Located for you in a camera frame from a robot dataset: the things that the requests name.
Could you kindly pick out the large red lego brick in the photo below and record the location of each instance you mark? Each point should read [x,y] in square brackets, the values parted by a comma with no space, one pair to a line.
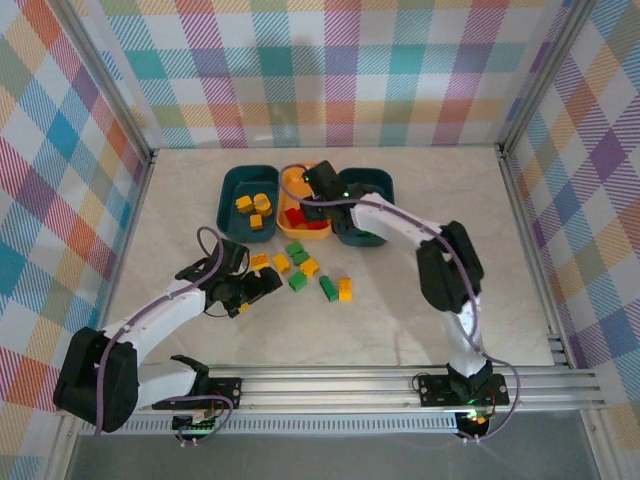
[318,225]

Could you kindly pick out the round yellow lego piece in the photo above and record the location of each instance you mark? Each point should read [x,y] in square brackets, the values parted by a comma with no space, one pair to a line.
[262,202]

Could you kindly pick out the long yellow lego brick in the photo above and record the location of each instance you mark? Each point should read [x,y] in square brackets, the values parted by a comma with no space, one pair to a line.
[345,289]

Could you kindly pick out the long dark green lego brick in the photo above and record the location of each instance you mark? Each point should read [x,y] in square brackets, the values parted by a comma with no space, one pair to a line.
[328,288]

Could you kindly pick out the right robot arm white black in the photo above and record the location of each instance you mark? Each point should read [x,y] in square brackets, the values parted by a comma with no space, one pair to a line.
[390,220]

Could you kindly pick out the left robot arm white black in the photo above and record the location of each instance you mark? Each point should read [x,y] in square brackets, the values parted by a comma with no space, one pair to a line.
[160,312]

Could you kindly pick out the orange-yellow plastic bin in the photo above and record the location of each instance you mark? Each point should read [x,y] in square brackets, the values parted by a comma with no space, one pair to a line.
[300,234]

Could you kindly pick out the dark teal plastic bin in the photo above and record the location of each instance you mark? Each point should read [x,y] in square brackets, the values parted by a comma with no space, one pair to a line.
[230,227]
[372,177]

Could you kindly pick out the circuit board with green lights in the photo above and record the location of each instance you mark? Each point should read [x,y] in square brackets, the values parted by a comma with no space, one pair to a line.
[197,426]

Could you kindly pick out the circuit board with yellow plug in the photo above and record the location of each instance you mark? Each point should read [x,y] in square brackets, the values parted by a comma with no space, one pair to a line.
[475,420]

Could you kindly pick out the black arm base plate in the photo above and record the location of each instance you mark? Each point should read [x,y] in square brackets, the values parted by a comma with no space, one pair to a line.
[432,392]
[225,390]

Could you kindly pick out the aluminium mounting rail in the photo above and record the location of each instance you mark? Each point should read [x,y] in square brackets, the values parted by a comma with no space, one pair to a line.
[325,387]

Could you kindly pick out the aluminium side rail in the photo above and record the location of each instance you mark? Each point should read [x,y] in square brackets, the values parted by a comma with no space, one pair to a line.
[135,210]
[531,250]

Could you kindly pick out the aluminium frame post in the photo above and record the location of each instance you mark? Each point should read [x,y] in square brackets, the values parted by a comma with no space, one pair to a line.
[545,75]
[117,95]

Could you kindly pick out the aluminium frame leg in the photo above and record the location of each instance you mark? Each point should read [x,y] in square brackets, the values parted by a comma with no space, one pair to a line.
[56,467]
[602,450]

